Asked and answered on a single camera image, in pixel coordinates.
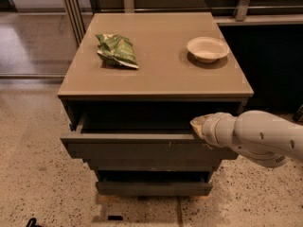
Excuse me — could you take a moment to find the white paper bowl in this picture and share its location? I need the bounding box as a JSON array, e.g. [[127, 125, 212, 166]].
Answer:
[[187, 37, 229, 63]]

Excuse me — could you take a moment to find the grey drawer cabinet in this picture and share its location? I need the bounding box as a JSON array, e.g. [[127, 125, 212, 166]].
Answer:
[[58, 13, 253, 183]]

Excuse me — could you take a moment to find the grey top drawer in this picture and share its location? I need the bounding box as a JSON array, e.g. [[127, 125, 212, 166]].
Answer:
[[61, 113, 238, 161]]

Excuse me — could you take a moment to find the grey middle drawer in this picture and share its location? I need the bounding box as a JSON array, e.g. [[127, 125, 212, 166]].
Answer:
[[87, 159, 220, 171]]

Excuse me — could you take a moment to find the black floor marker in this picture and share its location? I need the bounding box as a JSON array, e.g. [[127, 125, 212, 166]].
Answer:
[[108, 216, 123, 221]]

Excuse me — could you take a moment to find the grey drawer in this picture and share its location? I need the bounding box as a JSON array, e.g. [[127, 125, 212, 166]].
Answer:
[[61, 113, 238, 161], [96, 182, 212, 196], [87, 159, 220, 171]]

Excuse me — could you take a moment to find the black object bottom left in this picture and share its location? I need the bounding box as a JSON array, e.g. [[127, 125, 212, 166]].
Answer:
[[26, 218, 42, 227]]

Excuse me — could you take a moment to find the grey bottom drawer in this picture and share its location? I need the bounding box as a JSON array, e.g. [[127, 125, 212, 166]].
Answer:
[[96, 182, 212, 196]]

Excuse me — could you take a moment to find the green chip bag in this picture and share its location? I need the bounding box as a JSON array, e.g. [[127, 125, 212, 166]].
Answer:
[[97, 34, 139, 69]]

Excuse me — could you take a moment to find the metal railing frame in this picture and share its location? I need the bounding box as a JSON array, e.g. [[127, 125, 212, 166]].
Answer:
[[62, 0, 303, 42]]

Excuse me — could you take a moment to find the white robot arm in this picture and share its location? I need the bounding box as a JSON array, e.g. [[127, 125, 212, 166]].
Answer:
[[190, 111, 303, 167]]

